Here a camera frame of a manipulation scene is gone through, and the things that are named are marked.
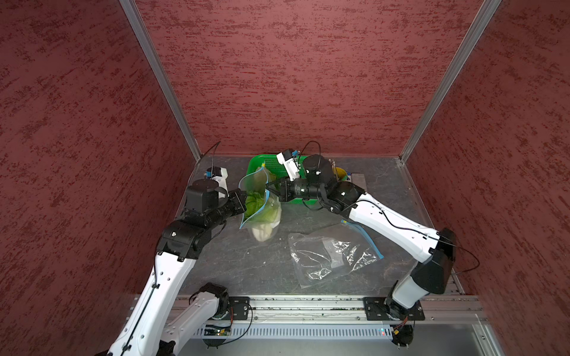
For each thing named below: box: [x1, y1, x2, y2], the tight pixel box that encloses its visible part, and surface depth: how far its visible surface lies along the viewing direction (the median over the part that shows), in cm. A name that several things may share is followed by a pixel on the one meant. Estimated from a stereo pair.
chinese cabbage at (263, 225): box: [247, 195, 283, 243], surface depth 84 cm
